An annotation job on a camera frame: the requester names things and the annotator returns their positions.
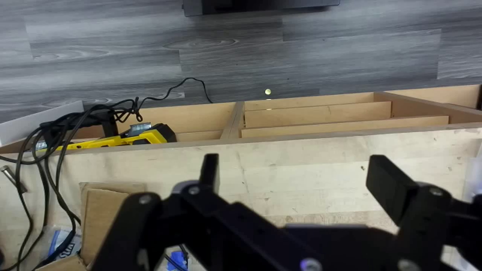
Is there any black tangled cable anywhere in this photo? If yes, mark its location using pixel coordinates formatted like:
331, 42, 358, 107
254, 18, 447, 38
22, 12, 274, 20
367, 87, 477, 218
0, 75, 215, 271

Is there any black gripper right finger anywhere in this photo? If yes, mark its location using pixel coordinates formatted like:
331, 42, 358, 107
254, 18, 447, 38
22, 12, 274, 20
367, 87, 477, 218
365, 155, 418, 226

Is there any brown cardboard piece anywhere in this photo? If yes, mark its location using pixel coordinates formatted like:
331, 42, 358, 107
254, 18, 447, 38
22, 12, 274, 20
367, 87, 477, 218
79, 182, 146, 265

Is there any yellow black power tool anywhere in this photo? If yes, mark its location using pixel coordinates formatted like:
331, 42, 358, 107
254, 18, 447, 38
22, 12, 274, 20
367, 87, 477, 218
37, 122, 177, 152

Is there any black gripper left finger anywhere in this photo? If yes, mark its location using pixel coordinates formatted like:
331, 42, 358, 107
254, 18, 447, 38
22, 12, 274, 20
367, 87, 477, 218
198, 154, 219, 193

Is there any wooden shelf unit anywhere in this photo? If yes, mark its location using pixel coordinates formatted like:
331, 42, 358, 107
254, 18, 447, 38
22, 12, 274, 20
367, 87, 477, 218
2, 84, 482, 158

